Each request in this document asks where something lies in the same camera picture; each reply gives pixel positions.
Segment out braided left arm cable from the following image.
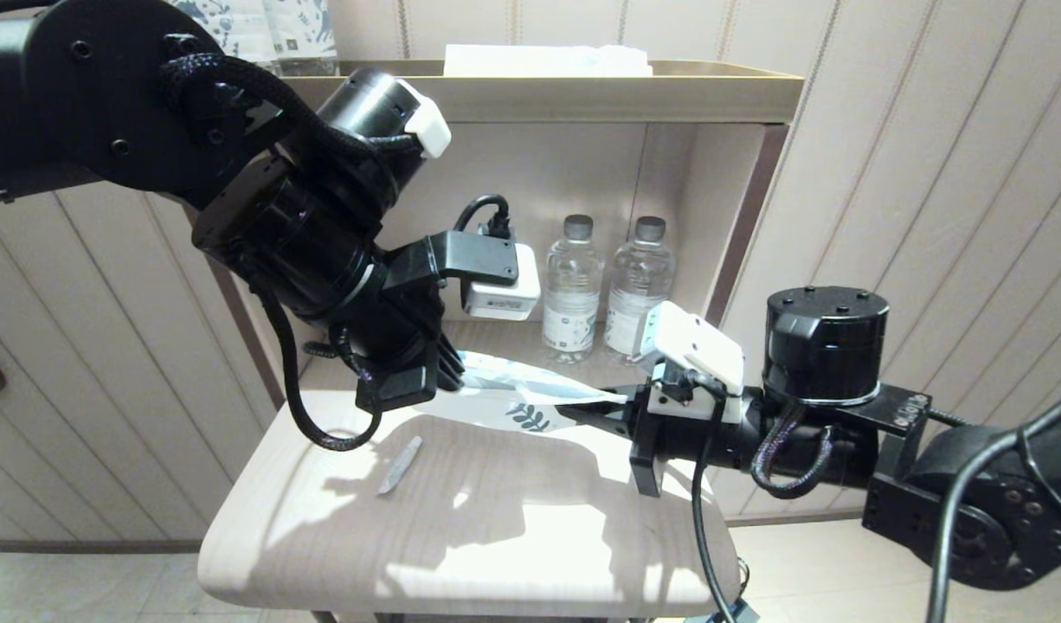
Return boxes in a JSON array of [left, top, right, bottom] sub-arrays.
[[158, 52, 419, 453]]

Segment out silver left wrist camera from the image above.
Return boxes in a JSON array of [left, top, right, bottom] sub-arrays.
[[383, 195, 542, 323]]

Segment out braided arm cable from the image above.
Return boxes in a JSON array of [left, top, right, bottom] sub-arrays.
[[158, 52, 419, 453], [751, 407, 834, 500]]

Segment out small clear water bottle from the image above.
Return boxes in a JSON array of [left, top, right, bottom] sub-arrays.
[[543, 215, 605, 364], [604, 216, 675, 366]]

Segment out beige wooden shelf cabinet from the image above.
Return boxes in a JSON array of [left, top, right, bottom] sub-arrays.
[[150, 121, 791, 620]]

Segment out braided right arm cable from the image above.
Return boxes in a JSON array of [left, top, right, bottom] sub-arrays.
[[751, 407, 834, 500]]

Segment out blue patterned packages on top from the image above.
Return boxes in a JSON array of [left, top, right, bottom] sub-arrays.
[[170, 0, 280, 66]]

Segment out large blue-print water bottle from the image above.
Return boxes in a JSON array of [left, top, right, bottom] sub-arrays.
[[267, 0, 339, 74]]

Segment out white leaf-print plastic bag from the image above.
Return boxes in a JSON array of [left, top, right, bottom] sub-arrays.
[[431, 350, 633, 434]]

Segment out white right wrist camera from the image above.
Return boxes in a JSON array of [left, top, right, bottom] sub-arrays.
[[639, 300, 746, 425]]

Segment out black blue connector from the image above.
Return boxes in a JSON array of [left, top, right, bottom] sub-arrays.
[[686, 601, 761, 623]]

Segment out white blue flat packet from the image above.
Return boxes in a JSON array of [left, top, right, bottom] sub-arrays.
[[444, 45, 654, 79]]

